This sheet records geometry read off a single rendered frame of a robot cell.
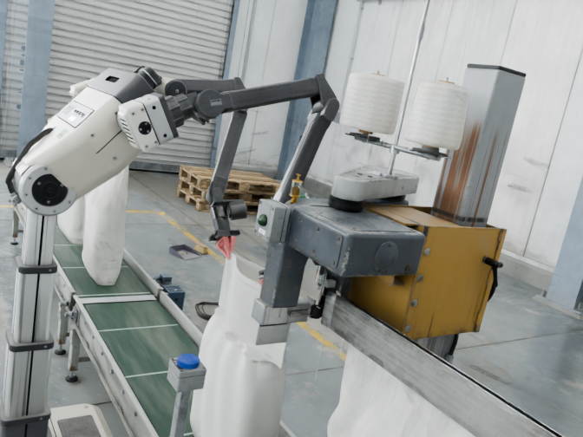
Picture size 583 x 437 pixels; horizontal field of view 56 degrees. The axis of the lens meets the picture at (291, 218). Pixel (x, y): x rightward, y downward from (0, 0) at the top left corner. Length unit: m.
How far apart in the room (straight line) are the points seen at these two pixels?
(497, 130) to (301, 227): 0.63
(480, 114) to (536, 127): 5.50
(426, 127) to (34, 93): 7.23
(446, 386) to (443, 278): 0.39
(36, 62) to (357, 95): 6.94
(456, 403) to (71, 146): 1.18
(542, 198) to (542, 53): 1.67
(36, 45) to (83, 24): 0.85
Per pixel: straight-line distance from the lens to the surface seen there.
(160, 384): 2.37
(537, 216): 6.97
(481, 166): 1.60
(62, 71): 8.73
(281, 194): 1.64
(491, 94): 1.58
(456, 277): 1.56
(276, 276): 1.38
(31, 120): 8.32
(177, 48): 9.18
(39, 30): 8.27
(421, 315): 1.51
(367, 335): 1.37
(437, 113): 1.41
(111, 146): 1.66
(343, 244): 1.18
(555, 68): 7.12
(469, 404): 1.19
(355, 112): 1.59
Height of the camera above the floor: 1.59
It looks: 12 degrees down
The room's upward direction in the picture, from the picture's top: 11 degrees clockwise
